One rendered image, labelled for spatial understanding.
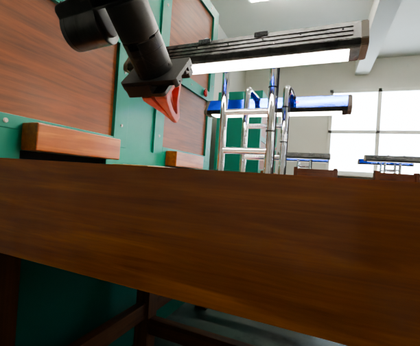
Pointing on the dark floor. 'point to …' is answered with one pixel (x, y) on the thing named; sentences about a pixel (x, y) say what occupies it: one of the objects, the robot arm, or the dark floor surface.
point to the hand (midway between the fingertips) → (175, 117)
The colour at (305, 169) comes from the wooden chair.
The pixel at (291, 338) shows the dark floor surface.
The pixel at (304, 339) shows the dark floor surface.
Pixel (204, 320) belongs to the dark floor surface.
